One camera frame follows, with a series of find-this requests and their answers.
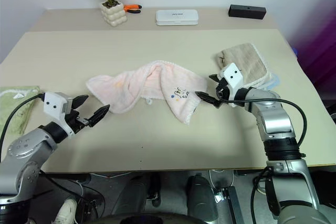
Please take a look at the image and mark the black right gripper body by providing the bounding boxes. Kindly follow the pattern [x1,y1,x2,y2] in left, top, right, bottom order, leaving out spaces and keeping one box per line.
[214,78,232,104]

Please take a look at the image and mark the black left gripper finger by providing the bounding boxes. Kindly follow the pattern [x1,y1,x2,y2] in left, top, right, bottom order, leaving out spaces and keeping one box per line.
[86,104,111,127]
[72,94,89,110]

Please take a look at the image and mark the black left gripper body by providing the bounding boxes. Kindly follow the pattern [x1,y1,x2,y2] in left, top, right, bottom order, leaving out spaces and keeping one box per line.
[61,97,89,135]

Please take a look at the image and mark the beige folded towel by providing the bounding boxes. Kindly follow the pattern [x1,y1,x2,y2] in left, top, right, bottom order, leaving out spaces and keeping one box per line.
[215,42,270,89]

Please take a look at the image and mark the pink embroidered towel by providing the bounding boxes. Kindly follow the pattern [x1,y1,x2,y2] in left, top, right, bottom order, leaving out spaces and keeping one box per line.
[86,60,208,125]

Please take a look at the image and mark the green towel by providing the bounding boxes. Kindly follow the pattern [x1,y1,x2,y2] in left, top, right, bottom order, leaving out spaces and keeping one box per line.
[0,85,42,135]

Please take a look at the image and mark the white flat rectangular case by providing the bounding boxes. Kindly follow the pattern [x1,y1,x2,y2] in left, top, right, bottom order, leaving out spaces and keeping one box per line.
[155,9,200,27]

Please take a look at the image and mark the black rectangular box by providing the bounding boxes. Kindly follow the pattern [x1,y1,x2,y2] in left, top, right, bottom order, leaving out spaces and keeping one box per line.
[227,4,267,20]

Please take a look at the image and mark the dark rounded shape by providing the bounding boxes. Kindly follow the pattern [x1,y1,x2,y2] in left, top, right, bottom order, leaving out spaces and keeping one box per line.
[112,173,154,216]
[185,173,219,222]

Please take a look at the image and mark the white sneaker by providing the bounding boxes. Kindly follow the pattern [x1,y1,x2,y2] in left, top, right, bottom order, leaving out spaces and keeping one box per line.
[53,198,78,224]

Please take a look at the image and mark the white bubble plant pot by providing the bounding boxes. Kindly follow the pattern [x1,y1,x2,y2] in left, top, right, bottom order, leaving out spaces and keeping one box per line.
[100,0,128,28]

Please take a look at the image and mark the black metal bar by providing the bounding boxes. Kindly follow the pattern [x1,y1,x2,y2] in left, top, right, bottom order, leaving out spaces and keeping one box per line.
[220,186,244,224]

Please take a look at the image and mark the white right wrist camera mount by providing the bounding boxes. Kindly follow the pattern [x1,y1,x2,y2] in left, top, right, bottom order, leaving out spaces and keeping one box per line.
[219,62,245,92]

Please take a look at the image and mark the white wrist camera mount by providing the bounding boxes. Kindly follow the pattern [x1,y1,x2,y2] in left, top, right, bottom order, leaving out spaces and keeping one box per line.
[43,91,75,137]
[219,62,245,92]

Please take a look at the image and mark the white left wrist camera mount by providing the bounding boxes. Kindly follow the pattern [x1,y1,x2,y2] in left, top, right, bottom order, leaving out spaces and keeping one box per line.
[43,91,75,137]

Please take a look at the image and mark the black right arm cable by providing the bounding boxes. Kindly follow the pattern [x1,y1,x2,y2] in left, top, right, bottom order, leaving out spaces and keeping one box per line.
[216,87,308,148]

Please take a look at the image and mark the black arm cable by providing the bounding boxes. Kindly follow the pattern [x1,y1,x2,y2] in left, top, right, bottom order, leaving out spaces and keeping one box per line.
[216,87,308,148]
[0,93,46,158]

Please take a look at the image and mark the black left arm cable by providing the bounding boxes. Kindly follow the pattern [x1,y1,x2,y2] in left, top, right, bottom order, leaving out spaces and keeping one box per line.
[0,93,46,158]

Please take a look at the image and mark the white floor cable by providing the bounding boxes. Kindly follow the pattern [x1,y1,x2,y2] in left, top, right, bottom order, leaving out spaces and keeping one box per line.
[208,168,236,191]

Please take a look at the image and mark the orange handled pliers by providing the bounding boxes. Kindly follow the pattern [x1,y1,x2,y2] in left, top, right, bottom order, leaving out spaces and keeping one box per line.
[123,4,143,14]

